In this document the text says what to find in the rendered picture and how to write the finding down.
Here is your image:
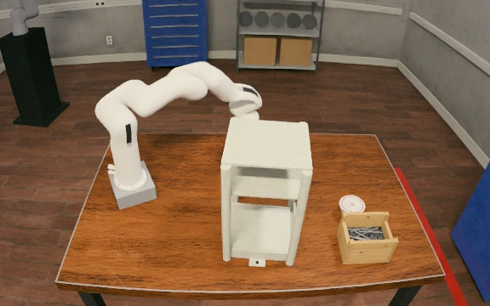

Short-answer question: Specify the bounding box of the small wooden crate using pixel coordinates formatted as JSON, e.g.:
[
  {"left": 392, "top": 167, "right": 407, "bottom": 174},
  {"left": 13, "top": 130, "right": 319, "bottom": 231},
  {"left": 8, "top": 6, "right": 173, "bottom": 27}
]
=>
[{"left": 337, "top": 212, "right": 399, "bottom": 264}]

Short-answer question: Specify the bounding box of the white shelving unit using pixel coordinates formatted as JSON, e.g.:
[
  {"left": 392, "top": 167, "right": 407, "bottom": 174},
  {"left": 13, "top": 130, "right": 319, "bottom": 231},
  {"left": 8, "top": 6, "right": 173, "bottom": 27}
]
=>
[{"left": 220, "top": 117, "right": 312, "bottom": 267}]

